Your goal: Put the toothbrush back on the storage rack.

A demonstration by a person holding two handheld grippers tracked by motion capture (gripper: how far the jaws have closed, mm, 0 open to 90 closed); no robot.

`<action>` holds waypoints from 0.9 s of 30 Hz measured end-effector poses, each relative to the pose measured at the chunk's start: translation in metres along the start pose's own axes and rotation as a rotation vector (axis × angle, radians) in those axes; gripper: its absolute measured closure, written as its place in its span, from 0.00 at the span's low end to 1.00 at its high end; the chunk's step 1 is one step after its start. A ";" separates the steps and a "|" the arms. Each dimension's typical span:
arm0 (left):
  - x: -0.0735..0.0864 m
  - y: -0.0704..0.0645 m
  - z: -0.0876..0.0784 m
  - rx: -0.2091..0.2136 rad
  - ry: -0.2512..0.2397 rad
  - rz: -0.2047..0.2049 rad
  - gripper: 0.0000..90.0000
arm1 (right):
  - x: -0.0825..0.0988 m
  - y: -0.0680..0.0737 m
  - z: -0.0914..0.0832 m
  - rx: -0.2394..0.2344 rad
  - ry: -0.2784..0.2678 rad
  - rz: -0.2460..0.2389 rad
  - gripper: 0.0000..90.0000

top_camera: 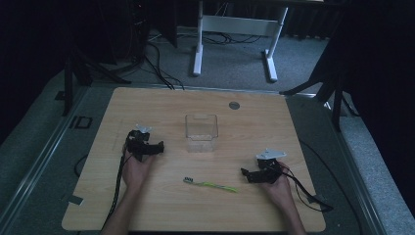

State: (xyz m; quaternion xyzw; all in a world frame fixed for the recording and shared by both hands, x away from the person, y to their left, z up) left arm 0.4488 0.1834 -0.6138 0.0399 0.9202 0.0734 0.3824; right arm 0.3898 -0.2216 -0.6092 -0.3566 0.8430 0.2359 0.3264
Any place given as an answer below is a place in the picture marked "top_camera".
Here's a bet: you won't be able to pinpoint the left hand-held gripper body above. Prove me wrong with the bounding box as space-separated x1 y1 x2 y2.
125 123 155 163

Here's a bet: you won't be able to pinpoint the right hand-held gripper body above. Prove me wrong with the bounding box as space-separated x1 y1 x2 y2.
255 148 288 184

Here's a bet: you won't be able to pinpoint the green toothbrush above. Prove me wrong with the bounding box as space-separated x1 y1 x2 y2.
182 176 239 194

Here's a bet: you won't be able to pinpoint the clear plastic box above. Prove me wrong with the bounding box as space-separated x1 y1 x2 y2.
184 114 219 154

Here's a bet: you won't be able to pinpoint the person's right hand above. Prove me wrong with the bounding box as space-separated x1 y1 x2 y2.
260 161 297 211

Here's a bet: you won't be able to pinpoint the person's left hand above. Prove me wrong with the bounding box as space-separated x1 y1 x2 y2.
121 145 158 197

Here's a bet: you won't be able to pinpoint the black metal stand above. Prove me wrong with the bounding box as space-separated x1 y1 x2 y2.
279 55 360 132
62 48 132 118

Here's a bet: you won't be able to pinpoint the right hand-held gripper cable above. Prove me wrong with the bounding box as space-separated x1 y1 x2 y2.
280 164 335 213

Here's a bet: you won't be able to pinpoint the black rectangular floor frame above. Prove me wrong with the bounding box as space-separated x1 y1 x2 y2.
69 115 93 130

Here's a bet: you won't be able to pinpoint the black cable loop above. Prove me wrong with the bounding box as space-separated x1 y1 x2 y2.
73 153 89 179

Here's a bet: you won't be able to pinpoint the long black floor cable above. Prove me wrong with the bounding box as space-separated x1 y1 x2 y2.
299 139 364 235

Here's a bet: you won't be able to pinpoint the black floor cables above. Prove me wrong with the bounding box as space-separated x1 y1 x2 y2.
142 41 186 91

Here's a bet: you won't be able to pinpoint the metal floor rail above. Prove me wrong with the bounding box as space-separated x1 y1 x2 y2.
0 85 90 226
321 99 388 235

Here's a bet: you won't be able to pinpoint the cables under white desk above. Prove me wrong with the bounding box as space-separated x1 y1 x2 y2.
201 31 262 46

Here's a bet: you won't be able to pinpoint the white desk frame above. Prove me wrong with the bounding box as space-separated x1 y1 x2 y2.
191 0 290 83

